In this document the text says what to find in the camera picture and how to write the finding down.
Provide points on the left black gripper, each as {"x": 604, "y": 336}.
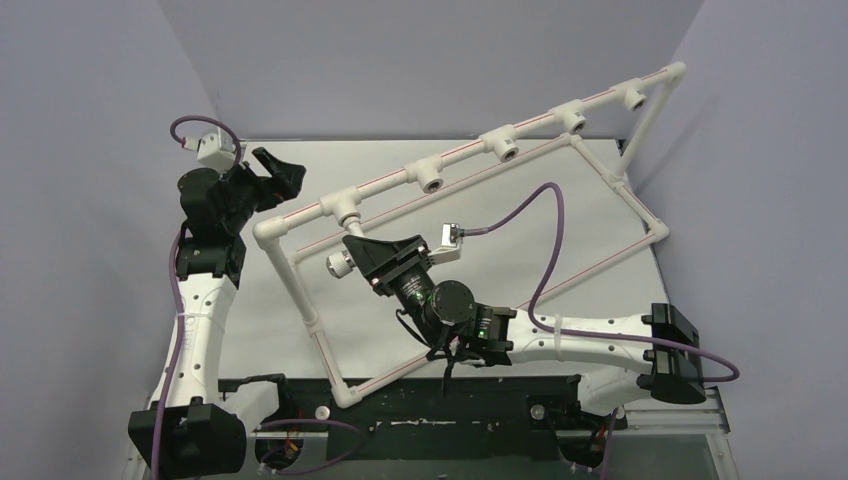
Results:
{"x": 284, "y": 183}

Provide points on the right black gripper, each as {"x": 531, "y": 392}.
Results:
{"x": 395, "y": 262}

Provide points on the white plastic water faucet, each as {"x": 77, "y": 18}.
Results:
{"x": 340, "y": 263}

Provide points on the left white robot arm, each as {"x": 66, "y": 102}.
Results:
{"x": 188, "y": 431}

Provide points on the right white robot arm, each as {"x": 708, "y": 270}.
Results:
{"x": 646, "y": 355}

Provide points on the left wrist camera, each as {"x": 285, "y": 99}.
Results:
{"x": 216, "y": 151}

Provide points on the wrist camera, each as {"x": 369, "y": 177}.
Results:
{"x": 450, "y": 246}
{"x": 216, "y": 151}

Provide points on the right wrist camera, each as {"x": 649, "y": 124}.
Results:
{"x": 450, "y": 246}

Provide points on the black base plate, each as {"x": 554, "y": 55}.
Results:
{"x": 536, "y": 418}

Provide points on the white PVC pipe frame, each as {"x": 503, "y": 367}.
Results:
{"x": 548, "y": 183}

